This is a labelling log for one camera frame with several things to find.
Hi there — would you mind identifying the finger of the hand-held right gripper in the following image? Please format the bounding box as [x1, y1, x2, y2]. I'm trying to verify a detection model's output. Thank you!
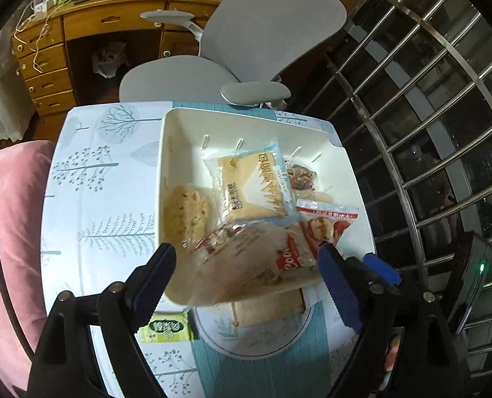
[362, 252, 421, 295]

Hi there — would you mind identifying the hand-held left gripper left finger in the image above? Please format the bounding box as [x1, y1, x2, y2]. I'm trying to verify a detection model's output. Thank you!
[27, 242, 178, 398]

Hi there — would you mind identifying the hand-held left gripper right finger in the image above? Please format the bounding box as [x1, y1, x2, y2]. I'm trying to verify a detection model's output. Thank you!
[316, 244, 466, 398]

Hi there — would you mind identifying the red white bun packet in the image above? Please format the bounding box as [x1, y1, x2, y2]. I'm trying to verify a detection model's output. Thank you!
[293, 198, 360, 260]

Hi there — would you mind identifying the pale crumbly cookie packet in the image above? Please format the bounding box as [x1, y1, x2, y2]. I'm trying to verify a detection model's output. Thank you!
[163, 184, 213, 243]

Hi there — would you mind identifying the red label clear cookie packet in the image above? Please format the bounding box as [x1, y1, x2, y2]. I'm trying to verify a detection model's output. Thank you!
[188, 222, 325, 309]

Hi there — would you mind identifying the blue white bread packet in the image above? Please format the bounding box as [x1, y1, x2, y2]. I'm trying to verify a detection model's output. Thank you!
[202, 142, 300, 221]

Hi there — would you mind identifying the white plastic tray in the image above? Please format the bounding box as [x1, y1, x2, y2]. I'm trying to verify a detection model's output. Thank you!
[157, 107, 377, 311]

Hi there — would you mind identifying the yellow green snack packet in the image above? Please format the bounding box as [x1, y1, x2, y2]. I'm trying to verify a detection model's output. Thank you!
[137, 313, 194, 343]

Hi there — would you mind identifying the white tree print tablecloth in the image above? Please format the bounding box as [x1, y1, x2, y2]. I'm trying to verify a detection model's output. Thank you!
[40, 101, 354, 398]

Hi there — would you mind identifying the dark nut bar packet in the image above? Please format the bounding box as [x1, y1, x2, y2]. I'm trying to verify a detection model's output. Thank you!
[282, 158, 319, 191]

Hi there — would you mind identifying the pink cushion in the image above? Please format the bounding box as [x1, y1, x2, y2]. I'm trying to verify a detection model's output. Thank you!
[0, 141, 56, 390]

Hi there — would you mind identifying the crumpled bag under desk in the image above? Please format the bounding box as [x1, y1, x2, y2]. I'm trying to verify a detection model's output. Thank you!
[90, 41, 128, 79]

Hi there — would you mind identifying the metal window grille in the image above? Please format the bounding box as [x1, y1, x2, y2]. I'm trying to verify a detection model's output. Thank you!
[324, 0, 492, 382]

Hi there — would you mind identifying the wooden desk with drawers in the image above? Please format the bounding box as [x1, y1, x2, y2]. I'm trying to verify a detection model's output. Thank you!
[11, 0, 230, 119]

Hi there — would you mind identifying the grey office chair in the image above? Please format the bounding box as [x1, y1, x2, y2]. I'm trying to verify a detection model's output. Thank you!
[119, 0, 348, 110]

